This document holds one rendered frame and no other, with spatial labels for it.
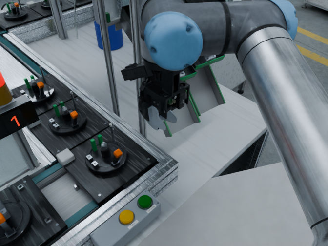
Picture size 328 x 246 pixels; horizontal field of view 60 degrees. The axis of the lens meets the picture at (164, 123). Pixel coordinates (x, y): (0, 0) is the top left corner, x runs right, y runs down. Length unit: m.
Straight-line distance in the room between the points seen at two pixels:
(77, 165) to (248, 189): 0.60
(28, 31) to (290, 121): 1.81
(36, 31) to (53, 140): 1.05
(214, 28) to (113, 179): 0.64
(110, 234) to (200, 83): 0.64
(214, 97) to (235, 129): 0.19
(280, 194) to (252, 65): 0.76
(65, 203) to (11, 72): 0.87
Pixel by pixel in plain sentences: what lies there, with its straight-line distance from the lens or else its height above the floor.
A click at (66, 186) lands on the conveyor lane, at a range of 1.02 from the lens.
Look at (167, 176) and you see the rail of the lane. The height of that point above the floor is 0.93.
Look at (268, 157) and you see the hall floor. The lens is 2.38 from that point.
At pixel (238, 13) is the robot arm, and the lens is 0.44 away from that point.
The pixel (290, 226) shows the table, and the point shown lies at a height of 0.86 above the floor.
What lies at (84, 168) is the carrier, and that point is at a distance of 0.98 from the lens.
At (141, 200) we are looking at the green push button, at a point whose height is 0.97.
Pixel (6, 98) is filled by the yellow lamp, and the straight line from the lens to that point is 0.82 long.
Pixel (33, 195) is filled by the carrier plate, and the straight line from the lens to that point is 0.97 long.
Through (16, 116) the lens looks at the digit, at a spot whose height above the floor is 1.21.
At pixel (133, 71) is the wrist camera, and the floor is 1.38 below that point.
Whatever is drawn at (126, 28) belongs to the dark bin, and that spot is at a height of 1.31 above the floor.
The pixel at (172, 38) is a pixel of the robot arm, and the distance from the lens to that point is 0.38.
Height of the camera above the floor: 1.72
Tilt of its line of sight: 44 degrees down
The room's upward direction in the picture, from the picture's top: straight up
